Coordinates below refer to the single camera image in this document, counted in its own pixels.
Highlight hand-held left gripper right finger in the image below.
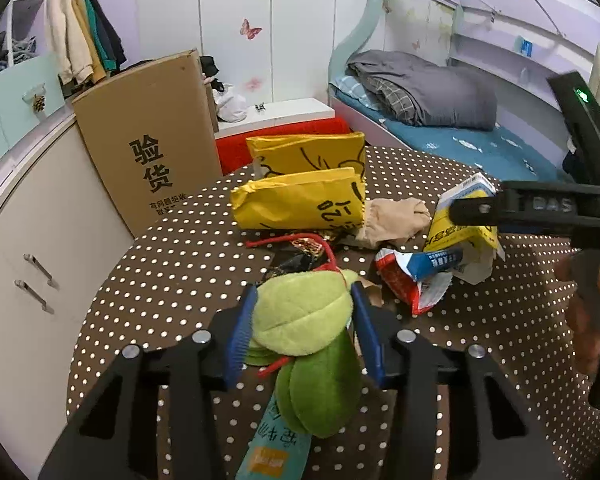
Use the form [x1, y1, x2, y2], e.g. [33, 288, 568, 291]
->
[350, 280, 566, 480]

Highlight yellow and white carton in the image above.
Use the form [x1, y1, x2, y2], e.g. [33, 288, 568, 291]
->
[422, 172, 506, 286]

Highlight cream floor cabinet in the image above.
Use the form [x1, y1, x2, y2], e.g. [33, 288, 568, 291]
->
[0, 105, 136, 441]

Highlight round polka dot table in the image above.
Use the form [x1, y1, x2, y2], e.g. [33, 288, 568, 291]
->
[65, 142, 600, 480]

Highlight green plush leaves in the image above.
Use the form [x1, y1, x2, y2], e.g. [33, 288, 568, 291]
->
[242, 269, 366, 438]

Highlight lilac bed shelf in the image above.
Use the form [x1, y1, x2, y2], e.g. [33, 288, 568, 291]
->
[450, 30, 596, 106]

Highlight teal and orange snack packet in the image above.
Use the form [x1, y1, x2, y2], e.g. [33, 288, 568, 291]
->
[235, 390, 313, 480]

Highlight teal bunk bed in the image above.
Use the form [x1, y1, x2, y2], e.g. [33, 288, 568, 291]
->
[327, 0, 600, 186]

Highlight green hanging garment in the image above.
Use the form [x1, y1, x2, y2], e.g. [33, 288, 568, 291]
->
[82, 0, 118, 73]

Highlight folded denim clothes stack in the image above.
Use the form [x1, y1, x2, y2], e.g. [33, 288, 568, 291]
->
[12, 37, 38, 63]

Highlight beige stocking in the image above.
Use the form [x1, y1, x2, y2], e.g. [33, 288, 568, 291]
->
[355, 197, 431, 250]

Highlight teal drawer unit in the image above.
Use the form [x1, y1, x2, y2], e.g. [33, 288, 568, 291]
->
[0, 52, 66, 171]

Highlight yellow hanging garment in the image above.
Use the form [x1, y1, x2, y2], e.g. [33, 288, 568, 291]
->
[72, 0, 108, 83]

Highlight person's right hand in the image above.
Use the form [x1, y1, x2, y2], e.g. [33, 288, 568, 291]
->
[554, 254, 600, 376]

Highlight plain cardboard box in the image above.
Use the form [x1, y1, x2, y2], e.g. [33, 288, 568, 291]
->
[200, 80, 221, 133]

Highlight cream hanging jacket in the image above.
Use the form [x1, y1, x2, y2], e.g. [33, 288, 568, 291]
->
[45, 0, 93, 86]

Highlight blue checked pillow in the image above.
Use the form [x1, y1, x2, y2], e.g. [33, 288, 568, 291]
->
[330, 74, 381, 111]

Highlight large printed cardboard box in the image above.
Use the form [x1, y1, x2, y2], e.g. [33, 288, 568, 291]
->
[71, 49, 223, 238]

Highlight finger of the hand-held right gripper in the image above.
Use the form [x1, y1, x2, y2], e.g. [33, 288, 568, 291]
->
[449, 195, 503, 227]

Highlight black hanging jacket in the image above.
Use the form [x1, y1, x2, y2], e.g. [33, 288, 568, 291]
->
[87, 0, 128, 68]

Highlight dark blue garment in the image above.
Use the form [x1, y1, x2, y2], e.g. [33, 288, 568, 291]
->
[562, 147, 588, 181]

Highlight lilac stair shelf unit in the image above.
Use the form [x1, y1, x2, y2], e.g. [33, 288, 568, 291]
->
[0, 0, 96, 76]

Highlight red white blue packet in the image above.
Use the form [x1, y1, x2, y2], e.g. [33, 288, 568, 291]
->
[375, 247, 463, 316]

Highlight dark foil wrapper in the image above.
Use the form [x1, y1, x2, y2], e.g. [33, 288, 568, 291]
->
[262, 232, 341, 281]

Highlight white plastic bag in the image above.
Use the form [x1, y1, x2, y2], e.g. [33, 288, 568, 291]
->
[215, 85, 248, 123]

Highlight grey blanket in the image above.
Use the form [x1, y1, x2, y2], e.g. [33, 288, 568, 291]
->
[346, 50, 498, 131]

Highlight yellow paper bag black print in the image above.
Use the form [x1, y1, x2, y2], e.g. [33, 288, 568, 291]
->
[230, 167, 367, 231]
[246, 132, 367, 181]

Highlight red bench white top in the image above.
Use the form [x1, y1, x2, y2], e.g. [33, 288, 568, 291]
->
[214, 97, 353, 173]

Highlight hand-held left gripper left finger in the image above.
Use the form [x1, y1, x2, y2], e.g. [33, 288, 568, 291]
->
[37, 282, 261, 480]

